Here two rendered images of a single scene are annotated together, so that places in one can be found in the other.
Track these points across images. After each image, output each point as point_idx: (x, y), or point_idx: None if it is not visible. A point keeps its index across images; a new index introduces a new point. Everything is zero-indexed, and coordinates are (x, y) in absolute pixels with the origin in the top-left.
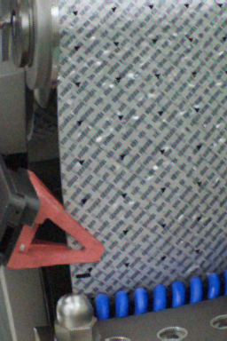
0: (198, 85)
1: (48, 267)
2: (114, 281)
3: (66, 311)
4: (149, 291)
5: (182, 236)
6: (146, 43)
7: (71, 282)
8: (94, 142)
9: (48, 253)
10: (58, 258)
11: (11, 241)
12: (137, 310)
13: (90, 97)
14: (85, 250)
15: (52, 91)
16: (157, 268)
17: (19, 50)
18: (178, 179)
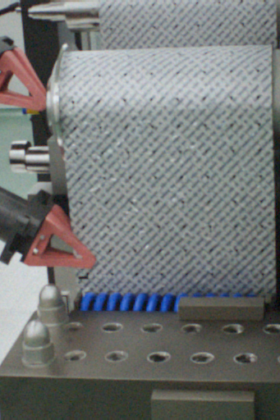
0: (156, 160)
1: None
2: (104, 285)
3: (41, 295)
4: None
5: (149, 261)
6: (121, 129)
7: None
8: (89, 192)
9: (57, 257)
10: (63, 262)
11: (27, 246)
12: (107, 308)
13: (84, 163)
14: (82, 259)
15: (63, 156)
16: (133, 280)
17: (48, 124)
18: (143, 221)
